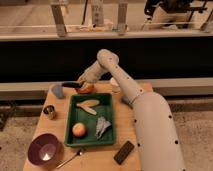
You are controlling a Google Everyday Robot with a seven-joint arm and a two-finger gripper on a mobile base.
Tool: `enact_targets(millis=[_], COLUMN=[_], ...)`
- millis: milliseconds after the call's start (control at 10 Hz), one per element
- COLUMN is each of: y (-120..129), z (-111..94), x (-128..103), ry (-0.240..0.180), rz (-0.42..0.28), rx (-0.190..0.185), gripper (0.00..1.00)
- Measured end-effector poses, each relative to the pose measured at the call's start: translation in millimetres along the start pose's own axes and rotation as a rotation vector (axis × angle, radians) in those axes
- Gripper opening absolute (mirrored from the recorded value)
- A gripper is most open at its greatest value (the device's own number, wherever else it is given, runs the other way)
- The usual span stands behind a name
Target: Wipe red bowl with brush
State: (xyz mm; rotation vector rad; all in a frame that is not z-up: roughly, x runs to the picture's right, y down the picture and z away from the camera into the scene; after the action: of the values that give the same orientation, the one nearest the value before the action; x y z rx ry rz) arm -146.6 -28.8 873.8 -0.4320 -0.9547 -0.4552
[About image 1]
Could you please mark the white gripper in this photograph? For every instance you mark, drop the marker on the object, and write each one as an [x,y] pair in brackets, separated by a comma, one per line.
[92,74]

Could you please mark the black handled brush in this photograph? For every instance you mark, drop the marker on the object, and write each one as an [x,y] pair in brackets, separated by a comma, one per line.
[72,84]

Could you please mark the grey object behind arm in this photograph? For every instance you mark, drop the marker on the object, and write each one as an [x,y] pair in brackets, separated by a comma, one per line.
[125,100]

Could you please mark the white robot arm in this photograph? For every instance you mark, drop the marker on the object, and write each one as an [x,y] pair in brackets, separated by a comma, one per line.
[159,145]

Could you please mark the purple red bowl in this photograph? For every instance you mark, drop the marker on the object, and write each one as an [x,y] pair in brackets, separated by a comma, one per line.
[45,151]

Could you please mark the white small cup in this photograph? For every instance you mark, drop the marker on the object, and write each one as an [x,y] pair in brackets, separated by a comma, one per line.
[114,85]

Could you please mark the beige wooden spatula piece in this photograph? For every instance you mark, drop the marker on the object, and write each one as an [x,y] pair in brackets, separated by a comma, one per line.
[88,105]

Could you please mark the grey blue cloth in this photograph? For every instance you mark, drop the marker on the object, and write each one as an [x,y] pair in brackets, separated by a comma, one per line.
[57,90]

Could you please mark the green plastic tray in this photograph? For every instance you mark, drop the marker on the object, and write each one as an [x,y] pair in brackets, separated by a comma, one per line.
[78,115]

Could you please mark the crumpled grey foil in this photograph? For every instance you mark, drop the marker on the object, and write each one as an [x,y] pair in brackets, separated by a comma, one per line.
[101,126]

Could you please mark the red yellow apple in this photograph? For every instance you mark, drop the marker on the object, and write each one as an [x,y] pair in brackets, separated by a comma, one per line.
[79,130]

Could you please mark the small metal cup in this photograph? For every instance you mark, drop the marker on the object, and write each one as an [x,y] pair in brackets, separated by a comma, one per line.
[49,111]

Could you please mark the metal spoon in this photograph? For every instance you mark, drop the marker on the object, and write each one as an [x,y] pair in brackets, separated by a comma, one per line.
[78,153]

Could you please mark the black rectangular block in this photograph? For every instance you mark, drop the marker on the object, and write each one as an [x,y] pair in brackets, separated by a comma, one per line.
[123,152]

